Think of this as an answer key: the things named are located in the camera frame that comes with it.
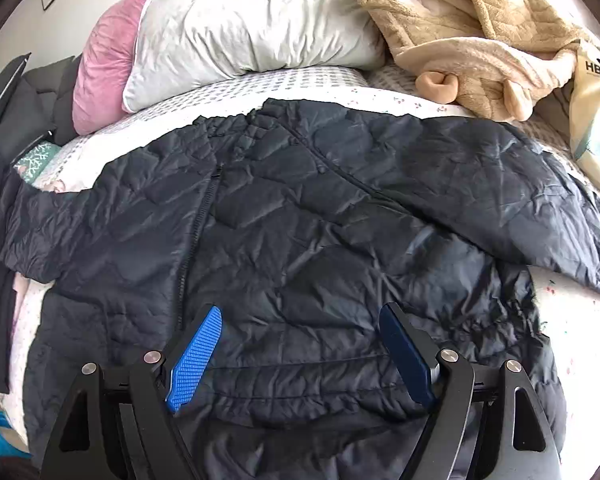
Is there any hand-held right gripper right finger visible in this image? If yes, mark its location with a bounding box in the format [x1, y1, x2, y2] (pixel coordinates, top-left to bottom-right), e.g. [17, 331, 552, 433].
[378, 302, 564, 480]

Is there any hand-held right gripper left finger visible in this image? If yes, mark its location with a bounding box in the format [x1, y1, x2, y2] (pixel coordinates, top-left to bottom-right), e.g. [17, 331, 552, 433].
[40, 304, 224, 480]

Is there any black puffer jacket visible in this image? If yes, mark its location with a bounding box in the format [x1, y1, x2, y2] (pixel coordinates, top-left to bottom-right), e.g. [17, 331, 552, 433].
[0, 97, 600, 480]

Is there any blue plastic object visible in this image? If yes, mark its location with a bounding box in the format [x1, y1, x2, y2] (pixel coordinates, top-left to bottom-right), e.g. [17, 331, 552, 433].
[0, 407, 32, 458]

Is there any teal patterned cloth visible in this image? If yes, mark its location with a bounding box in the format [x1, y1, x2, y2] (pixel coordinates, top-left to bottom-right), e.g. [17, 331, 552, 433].
[12, 141, 61, 184]

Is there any cherry print bed sheet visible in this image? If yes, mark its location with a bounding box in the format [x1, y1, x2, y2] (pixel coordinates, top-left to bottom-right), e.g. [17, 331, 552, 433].
[7, 65, 600, 461]

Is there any white printed tote bag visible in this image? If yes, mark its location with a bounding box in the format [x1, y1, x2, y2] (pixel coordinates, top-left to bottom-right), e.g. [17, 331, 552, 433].
[569, 40, 600, 193]

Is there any pink velvet pillow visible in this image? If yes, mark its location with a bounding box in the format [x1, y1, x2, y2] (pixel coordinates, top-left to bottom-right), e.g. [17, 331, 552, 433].
[72, 0, 157, 136]

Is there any white pillow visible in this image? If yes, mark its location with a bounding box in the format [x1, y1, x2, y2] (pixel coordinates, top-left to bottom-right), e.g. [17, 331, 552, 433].
[122, 0, 388, 113]

